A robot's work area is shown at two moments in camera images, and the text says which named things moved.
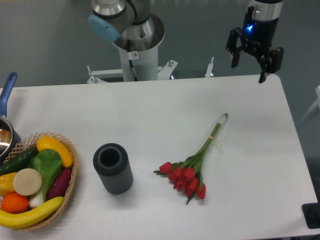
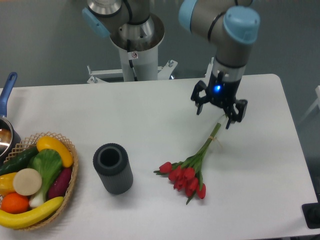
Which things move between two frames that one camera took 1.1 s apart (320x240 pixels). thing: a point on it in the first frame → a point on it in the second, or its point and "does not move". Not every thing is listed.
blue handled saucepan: x=9 y=138 does not move
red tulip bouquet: x=187 y=175 does not move
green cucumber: x=19 y=162 does not move
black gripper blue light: x=257 y=36 → x=222 y=92
